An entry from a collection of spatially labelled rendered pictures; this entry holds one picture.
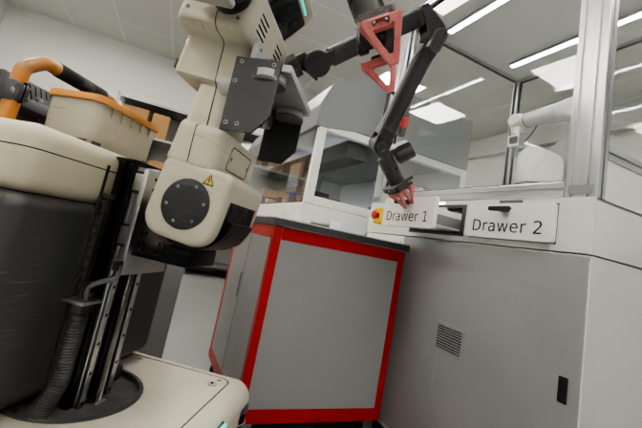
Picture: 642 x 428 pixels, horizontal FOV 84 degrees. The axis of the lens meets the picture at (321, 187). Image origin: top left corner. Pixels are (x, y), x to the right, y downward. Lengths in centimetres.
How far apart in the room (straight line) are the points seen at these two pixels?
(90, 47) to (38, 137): 503
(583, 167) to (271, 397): 116
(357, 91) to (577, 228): 153
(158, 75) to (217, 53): 473
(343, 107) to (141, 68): 389
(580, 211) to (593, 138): 20
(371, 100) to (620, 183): 148
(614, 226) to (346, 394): 100
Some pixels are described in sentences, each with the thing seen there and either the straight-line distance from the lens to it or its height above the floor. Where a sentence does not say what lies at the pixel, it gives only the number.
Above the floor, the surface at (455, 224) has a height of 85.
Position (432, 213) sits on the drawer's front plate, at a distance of 125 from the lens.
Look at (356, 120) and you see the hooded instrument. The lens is 223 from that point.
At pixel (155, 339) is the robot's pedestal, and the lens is 156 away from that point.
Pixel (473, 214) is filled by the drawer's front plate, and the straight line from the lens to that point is 130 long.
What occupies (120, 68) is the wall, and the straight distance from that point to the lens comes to 566.
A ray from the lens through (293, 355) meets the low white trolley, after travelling 135.
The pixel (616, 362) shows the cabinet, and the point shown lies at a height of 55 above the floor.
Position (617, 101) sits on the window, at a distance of 130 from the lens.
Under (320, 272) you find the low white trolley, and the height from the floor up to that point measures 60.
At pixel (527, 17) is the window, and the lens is 154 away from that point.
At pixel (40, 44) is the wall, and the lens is 590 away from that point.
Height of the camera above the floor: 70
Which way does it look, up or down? 9 degrees up
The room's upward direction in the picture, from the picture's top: 11 degrees clockwise
